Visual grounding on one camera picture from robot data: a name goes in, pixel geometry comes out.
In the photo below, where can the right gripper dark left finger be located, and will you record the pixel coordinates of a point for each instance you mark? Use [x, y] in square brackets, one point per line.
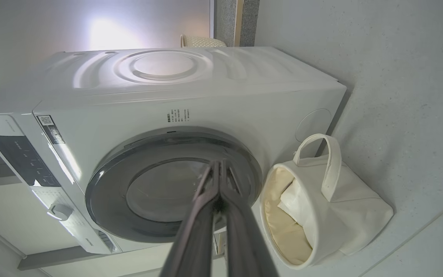
[194, 238]

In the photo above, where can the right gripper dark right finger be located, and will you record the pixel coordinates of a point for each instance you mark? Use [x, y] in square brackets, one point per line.
[244, 238]

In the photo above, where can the black round glass washer door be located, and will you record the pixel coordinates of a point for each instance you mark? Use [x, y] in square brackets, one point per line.
[117, 192]

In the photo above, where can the white washing machine dial knob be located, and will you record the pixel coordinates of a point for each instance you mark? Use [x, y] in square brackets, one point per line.
[60, 212]

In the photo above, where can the white front-load washing machine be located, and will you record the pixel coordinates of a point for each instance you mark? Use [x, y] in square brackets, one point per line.
[206, 92]

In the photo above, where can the dark washing machine control panel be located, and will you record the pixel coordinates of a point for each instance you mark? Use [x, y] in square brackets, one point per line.
[23, 159]

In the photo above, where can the white basket liner cloth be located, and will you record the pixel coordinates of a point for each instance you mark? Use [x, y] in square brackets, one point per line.
[298, 207]

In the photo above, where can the cream canvas laundry basket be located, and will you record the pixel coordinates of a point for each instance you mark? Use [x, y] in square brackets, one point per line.
[352, 215]

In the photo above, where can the printed text label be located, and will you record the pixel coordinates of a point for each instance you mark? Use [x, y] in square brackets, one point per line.
[178, 115]

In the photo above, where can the grey QR code sticker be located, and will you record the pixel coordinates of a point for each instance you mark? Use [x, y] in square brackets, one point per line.
[51, 130]

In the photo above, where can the beige woven basket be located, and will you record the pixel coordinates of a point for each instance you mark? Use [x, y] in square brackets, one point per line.
[202, 41]

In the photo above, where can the wooden baseboard strip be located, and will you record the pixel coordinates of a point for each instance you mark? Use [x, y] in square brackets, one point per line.
[238, 23]

